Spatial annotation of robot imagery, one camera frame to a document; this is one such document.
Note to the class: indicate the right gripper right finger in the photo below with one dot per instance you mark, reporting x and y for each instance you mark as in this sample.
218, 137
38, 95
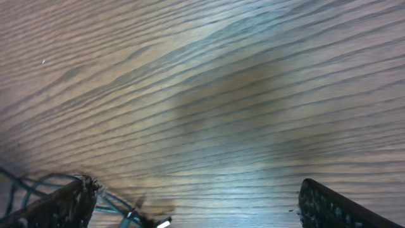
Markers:
321, 207

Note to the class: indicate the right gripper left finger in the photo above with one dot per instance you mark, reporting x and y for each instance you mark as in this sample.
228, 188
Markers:
71, 206

